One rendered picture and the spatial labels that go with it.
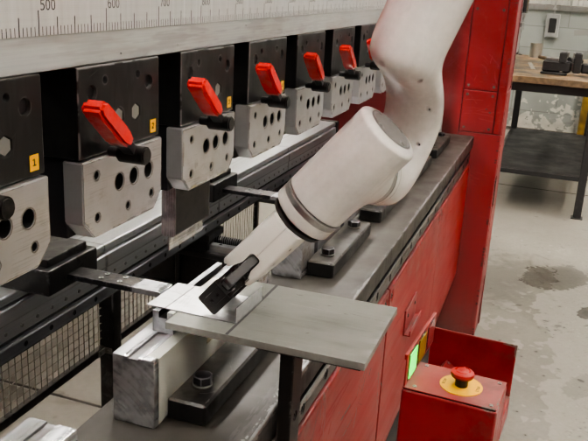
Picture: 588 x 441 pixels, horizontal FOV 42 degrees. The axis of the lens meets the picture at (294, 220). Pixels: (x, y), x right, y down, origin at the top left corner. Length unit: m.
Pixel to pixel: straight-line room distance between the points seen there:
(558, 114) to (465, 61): 5.57
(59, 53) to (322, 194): 0.36
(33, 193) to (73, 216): 0.08
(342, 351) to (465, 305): 2.37
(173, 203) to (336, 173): 0.22
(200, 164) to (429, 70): 0.30
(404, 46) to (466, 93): 2.21
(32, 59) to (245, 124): 0.47
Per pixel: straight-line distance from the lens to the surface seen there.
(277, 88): 1.08
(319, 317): 1.03
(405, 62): 0.89
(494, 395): 1.37
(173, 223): 1.00
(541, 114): 8.61
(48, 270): 1.12
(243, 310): 1.02
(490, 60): 3.07
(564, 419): 2.96
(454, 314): 3.32
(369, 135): 0.88
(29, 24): 0.67
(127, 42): 0.80
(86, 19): 0.74
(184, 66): 0.91
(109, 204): 0.79
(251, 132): 1.10
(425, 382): 1.37
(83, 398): 2.84
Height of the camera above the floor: 1.43
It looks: 17 degrees down
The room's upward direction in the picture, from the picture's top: 3 degrees clockwise
